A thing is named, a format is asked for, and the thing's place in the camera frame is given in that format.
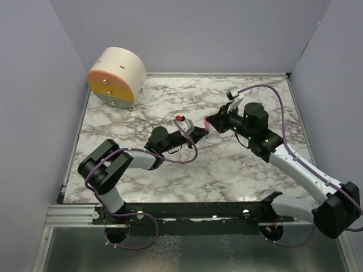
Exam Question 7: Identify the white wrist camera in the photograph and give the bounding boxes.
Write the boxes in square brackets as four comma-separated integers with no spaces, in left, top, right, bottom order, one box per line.
[226,87,244,113]
[175,116,195,135]

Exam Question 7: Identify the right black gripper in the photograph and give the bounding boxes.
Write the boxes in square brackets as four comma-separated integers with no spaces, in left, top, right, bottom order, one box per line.
[206,102,254,141]

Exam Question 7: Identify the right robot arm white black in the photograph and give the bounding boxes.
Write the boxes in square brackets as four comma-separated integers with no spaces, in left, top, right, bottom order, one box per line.
[205,103,361,239]

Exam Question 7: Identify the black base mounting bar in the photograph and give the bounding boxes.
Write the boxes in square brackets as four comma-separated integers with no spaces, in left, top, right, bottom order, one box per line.
[92,201,293,236]

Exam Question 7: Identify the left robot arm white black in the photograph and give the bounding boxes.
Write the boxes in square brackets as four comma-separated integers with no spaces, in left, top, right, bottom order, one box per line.
[77,126,209,224]

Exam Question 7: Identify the pink strap keyring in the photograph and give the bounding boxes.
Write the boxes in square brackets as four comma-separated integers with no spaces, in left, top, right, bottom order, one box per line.
[204,115,210,131]

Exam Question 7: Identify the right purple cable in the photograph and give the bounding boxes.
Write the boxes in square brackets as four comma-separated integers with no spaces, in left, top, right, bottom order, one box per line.
[235,84,363,247]

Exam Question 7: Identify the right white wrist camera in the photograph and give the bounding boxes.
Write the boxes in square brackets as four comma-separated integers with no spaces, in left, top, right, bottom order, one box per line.
[226,87,244,113]

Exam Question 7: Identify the cream cylinder tricolour face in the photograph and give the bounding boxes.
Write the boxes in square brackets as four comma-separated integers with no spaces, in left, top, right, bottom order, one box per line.
[86,47,146,108]

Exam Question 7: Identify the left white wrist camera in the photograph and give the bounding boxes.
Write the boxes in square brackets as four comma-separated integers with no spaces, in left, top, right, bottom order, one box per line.
[175,116,195,135]

